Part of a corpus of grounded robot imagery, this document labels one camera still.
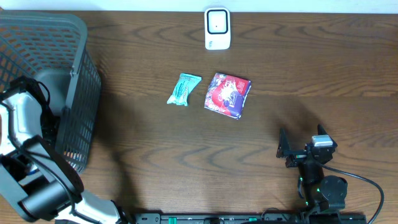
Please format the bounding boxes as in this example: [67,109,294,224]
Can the red purple snack packet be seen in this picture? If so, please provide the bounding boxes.
[204,73,251,119]

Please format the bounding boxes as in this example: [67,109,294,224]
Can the teal wipes packet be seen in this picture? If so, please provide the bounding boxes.
[167,73,202,106]

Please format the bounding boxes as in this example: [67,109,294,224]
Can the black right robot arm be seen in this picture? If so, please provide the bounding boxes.
[276,124,348,212]

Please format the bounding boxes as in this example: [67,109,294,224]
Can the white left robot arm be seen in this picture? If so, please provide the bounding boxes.
[1,77,136,223]

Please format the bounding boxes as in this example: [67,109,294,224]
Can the grey plastic basket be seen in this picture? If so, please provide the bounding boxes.
[1,11,101,173]

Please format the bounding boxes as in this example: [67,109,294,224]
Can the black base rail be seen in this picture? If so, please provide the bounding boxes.
[134,210,367,224]

